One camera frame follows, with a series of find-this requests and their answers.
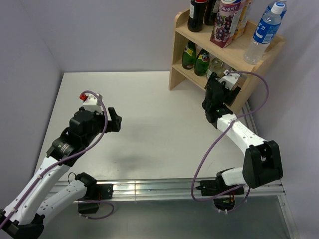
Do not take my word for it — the aluminium mounting rail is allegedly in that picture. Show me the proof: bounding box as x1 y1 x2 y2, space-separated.
49 104 286 204

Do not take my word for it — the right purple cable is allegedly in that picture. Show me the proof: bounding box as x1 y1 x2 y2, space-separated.
190 71 270 213

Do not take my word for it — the blue-cap water bottle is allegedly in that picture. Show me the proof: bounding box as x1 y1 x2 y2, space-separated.
264 0 288 20
243 0 287 65

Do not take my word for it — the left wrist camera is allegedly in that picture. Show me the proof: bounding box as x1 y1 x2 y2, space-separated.
79 93 103 114

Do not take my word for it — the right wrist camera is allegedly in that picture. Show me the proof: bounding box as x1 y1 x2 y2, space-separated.
218 70 241 94

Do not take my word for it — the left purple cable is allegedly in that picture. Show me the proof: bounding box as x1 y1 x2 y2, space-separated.
0 90 115 230

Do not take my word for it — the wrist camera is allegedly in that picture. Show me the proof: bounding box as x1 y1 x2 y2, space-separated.
79 93 103 114
218 70 241 94

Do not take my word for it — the green glass bottle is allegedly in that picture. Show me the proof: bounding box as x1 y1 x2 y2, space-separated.
182 40 196 70
194 49 210 76

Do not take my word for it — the wooden shelf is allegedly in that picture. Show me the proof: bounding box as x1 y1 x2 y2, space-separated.
168 8 287 113

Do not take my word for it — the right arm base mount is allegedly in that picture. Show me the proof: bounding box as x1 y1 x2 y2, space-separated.
196 179 244 210

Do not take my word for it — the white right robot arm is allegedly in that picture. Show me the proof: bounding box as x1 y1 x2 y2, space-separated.
197 71 283 196

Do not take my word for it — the orange juice carton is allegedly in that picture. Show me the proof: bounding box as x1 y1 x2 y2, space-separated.
233 0 255 40

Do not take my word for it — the cola glass bottle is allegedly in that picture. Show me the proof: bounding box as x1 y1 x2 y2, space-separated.
204 0 220 25
187 0 208 32

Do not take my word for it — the purple cable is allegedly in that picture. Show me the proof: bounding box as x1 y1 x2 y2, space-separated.
190 71 270 213
0 90 115 230

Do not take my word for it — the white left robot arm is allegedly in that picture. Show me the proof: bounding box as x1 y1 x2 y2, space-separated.
0 107 122 239

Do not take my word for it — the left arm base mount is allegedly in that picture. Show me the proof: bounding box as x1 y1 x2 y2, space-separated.
77 184 113 215

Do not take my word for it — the purple juice carton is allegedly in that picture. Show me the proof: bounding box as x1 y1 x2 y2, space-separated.
210 0 246 48

